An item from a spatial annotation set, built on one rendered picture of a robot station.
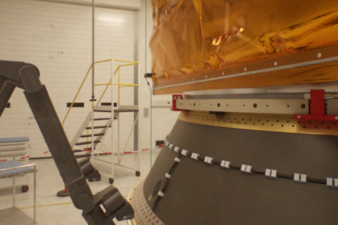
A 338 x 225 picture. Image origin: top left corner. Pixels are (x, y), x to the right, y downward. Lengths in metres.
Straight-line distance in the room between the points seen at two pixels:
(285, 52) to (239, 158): 0.38
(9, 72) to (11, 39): 8.06
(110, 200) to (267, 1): 0.75
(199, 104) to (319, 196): 0.54
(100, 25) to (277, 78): 8.18
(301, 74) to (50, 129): 0.69
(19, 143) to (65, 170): 4.76
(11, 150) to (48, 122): 4.80
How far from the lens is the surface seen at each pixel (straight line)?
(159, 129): 9.01
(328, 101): 0.88
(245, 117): 1.00
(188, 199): 1.04
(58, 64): 8.56
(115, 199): 0.88
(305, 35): 0.76
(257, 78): 0.92
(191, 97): 1.31
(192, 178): 1.05
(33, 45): 8.71
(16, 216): 4.14
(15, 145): 5.57
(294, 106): 0.89
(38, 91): 0.78
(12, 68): 0.78
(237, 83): 1.02
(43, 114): 0.79
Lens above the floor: 1.71
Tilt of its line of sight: level
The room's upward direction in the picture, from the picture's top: straight up
